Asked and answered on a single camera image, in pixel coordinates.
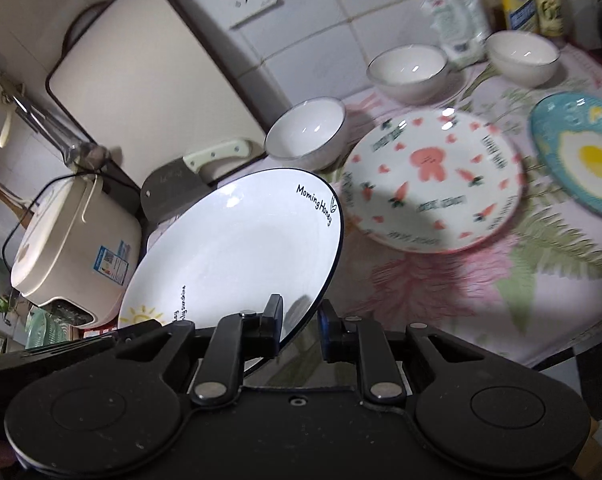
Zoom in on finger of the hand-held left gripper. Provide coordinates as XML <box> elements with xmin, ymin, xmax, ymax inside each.
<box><xmin>0</xmin><ymin>337</ymin><xmax>117</xmax><ymax>378</ymax></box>

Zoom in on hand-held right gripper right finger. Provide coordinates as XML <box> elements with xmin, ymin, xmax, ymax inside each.
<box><xmin>317</xmin><ymin>300</ymin><xmax>486</xmax><ymax>406</ymax></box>

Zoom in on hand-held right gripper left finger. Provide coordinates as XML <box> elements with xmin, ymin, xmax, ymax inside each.
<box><xmin>114</xmin><ymin>294</ymin><xmax>285</xmax><ymax>407</ymax></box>

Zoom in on white plate with black rim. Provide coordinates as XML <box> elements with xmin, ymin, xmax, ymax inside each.
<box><xmin>117</xmin><ymin>167</ymin><xmax>344</xmax><ymax>376</ymax></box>

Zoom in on white bowl with dark rim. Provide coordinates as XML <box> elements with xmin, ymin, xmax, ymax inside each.
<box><xmin>485</xmin><ymin>30</ymin><xmax>562</xmax><ymax>87</ymax></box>
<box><xmin>264</xmin><ymin>97</ymin><xmax>348</xmax><ymax>171</ymax></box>
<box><xmin>366</xmin><ymin>44</ymin><xmax>451</xmax><ymax>103</ymax></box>

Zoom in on blue plate with fried egg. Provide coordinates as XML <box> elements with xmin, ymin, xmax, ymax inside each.
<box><xmin>529</xmin><ymin>92</ymin><xmax>602</xmax><ymax>221</ymax></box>

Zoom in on green plastic basket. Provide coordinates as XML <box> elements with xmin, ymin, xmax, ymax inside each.
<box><xmin>25</xmin><ymin>307</ymin><xmax>78</xmax><ymax>352</ymax></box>

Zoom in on floral tablecloth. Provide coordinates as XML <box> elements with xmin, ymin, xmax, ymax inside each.
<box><xmin>146</xmin><ymin>42</ymin><xmax>602</xmax><ymax>371</ymax></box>

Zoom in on cream rice cooker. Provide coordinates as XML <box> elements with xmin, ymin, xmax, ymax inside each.
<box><xmin>10</xmin><ymin>172</ymin><xmax>143</xmax><ymax>330</ymax></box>

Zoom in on white plate with pink rabbit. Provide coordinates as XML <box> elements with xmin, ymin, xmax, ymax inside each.
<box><xmin>340</xmin><ymin>109</ymin><xmax>524</xmax><ymax>253</ymax></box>

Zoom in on metal tongs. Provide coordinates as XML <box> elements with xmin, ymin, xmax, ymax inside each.
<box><xmin>1</xmin><ymin>80</ymin><xmax>109</xmax><ymax>166</ymax></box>

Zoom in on beige cutting board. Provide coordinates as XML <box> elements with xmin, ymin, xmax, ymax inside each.
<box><xmin>45</xmin><ymin>0</ymin><xmax>269</xmax><ymax>191</ymax></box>

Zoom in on white plastic pouch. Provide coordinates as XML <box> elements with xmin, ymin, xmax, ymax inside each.
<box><xmin>421</xmin><ymin>0</ymin><xmax>492</xmax><ymax>68</ymax></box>

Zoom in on black power cable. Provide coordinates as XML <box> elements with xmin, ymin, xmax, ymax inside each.
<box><xmin>1</xmin><ymin>200</ymin><xmax>37</xmax><ymax>286</ymax></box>

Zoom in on cleaver with cream handle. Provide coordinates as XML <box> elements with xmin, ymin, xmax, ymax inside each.
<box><xmin>140</xmin><ymin>140</ymin><xmax>252</xmax><ymax>223</ymax></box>

